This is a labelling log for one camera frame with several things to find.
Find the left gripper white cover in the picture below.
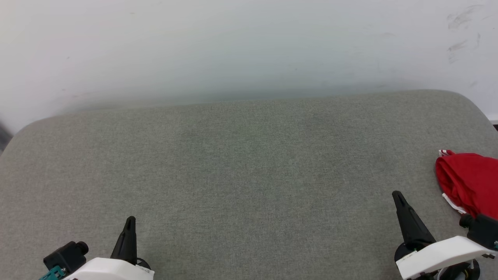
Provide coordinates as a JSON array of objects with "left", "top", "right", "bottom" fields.
[{"left": 62, "top": 216, "right": 155, "bottom": 280}]

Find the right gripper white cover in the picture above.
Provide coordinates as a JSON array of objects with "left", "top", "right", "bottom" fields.
[{"left": 392, "top": 191, "right": 496, "bottom": 280}]

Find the red and white shirt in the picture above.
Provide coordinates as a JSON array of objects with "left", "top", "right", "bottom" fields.
[{"left": 435, "top": 149, "right": 498, "bottom": 221}]

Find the teal left camera plug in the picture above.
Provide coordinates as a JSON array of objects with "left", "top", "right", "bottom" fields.
[{"left": 39, "top": 266, "right": 66, "bottom": 280}]

